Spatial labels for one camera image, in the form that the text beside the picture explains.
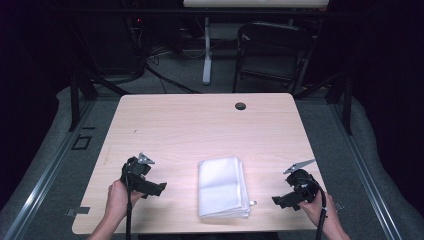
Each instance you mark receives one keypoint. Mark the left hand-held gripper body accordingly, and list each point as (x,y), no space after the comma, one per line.
(135,171)

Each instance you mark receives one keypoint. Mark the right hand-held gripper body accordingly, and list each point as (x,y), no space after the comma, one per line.
(306,186)

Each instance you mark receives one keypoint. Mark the white mesh laundry bag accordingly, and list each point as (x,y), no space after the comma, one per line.
(221,186)

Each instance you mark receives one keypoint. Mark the person's right hand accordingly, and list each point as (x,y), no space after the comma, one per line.
(316,210)

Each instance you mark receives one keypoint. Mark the person's left hand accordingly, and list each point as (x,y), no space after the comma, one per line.
(118,200)

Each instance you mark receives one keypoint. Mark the dark computer case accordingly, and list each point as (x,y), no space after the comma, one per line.
(133,43)

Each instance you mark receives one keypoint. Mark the white desk leg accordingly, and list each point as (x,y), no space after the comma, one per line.
(207,53)

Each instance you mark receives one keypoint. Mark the black folding chair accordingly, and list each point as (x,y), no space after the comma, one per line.
(273,43)

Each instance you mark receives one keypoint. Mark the grey table bracket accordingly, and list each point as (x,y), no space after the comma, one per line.
(339,206)
(78,211)

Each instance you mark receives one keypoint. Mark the grey metal floor rail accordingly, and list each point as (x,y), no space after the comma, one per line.
(46,173)
(365,173)

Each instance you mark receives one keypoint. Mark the black diagonal frame brace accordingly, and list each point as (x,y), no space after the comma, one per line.
(106,84)
(316,87)

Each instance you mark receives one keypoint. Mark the black horizontal frame bar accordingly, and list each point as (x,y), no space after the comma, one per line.
(166,12)

